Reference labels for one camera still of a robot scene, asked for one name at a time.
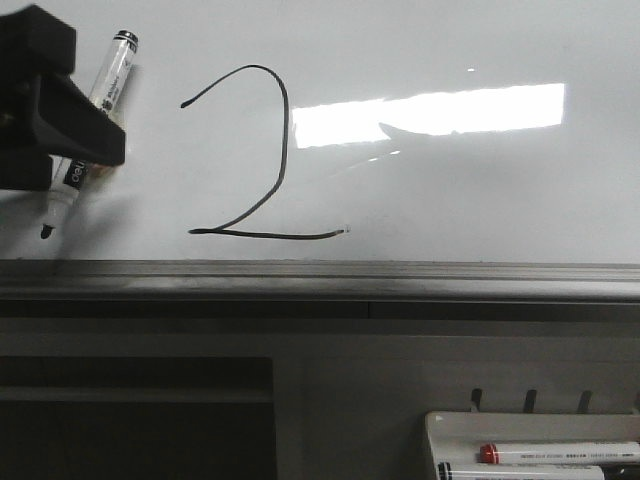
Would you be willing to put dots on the black whiteboard marker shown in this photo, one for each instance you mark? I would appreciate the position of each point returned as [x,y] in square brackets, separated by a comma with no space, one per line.
[71,174]

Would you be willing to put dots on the red capped marker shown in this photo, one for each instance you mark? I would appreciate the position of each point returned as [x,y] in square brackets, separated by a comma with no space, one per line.
[579,453]

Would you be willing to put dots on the white marker tray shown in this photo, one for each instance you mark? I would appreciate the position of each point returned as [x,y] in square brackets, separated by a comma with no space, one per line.
[457,436]

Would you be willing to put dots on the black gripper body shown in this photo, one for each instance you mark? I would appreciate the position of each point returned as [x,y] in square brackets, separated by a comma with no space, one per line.
[34,44]

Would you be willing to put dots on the black capped marker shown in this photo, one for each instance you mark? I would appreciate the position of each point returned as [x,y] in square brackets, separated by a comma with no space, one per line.
[447,470]

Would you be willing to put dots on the white whiteboard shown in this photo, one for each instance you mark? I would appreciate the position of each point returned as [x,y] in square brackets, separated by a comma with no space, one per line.
[499,131]

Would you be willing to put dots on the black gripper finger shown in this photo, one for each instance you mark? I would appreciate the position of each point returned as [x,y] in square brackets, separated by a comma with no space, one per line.
[64,122]

